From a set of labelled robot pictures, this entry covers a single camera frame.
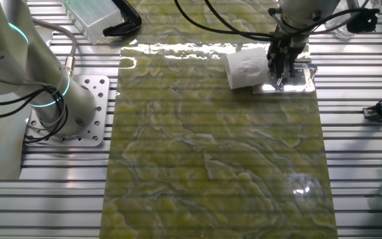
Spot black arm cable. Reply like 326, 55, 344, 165
173, 0, 371, 43

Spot white toilet paper roll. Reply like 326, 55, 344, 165
225, 46, 271, 90

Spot silver connector with grey cable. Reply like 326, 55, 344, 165
31, 18, 79, 78

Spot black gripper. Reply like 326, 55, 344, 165
266, 35, 304, 88

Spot green marble pattern mat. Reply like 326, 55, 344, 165
98, 0, 340, 239

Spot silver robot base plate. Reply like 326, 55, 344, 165
23, 74, 111, 147

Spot translucent plastic box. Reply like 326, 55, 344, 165
61, 0, 124, 46

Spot black C-clamp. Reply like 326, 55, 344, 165
103, 0, 143, 37

